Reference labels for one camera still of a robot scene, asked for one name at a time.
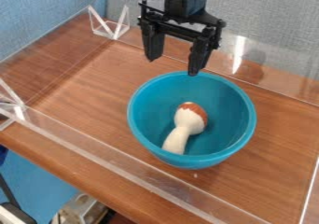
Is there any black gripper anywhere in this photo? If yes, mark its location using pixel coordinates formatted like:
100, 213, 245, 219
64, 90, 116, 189
139, 0, 225, 77

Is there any white plush mushroom brown cap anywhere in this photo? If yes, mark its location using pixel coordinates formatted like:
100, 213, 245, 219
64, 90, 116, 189
161, 102, 208, 154

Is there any blue plastic bowl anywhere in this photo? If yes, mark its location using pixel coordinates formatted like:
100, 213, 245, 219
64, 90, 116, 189
127, 71, 256, 170

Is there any clear acrylic back barrier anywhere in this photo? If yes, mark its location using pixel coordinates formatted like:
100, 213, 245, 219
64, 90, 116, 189
104, 12, 319, 107

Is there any clear acrylic barrier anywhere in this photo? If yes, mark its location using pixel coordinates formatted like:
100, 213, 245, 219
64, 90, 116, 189
7, 107, 270, 224
104, 12, 319, 107

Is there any clear acrylic front barrier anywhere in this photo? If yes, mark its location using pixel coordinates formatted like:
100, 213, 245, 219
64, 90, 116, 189
7, 107, 270, 224

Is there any white device under table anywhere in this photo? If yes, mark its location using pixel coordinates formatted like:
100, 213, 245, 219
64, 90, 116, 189
51, 193, 108, 224

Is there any black stand leg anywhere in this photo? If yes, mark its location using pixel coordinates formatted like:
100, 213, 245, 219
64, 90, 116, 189
0, 174, 37, 224

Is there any clear acrylic corner bracket back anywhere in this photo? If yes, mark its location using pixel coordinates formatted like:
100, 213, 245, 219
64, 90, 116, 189
87, 6, 131, 40

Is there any clear acrylic corner bracket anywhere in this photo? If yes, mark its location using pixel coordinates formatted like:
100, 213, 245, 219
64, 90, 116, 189
0, 78, 27, 132
87, 6, 131, 40

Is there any clear acrylic corner bracket left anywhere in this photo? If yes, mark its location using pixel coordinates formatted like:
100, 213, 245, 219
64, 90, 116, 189
0, 78, 27, 132

